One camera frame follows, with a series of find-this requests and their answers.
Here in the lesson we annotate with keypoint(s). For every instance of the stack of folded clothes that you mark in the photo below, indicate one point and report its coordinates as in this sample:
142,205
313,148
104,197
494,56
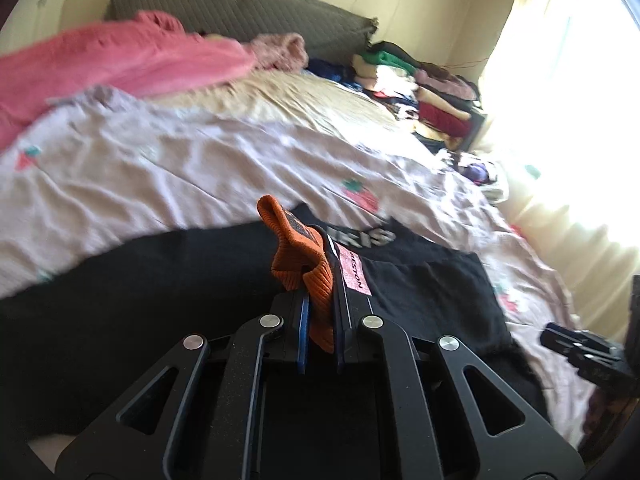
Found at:
427,95

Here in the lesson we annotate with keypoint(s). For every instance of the white bag of small clothes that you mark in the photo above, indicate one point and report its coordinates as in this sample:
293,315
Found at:
481,171

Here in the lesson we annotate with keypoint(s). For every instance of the black sweatshirt with orange cuff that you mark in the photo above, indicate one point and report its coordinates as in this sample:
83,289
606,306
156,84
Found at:
71,346

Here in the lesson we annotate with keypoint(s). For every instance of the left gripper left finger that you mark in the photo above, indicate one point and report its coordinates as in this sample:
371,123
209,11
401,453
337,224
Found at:
194,414

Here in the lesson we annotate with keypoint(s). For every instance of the blue garment by headboard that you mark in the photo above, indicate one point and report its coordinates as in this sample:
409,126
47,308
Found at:
341,74

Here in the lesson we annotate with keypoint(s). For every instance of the dusty pink fuzzy garment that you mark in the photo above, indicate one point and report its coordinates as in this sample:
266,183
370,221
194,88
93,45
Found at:
284,52

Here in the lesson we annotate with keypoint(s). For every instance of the beige bed sheet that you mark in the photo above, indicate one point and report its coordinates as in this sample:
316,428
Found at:
308,101

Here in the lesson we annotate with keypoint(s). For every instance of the grey quilted headboard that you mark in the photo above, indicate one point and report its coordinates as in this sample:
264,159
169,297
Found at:
332,34

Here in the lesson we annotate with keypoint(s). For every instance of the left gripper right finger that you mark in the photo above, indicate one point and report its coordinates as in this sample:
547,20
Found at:
453,417

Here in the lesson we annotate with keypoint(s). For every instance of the pink plush blanket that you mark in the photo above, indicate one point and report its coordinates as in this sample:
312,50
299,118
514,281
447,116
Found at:
148,55

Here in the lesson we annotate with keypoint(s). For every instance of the lilac strawberry bear bedsheet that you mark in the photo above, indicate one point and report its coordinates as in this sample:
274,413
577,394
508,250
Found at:
103,167

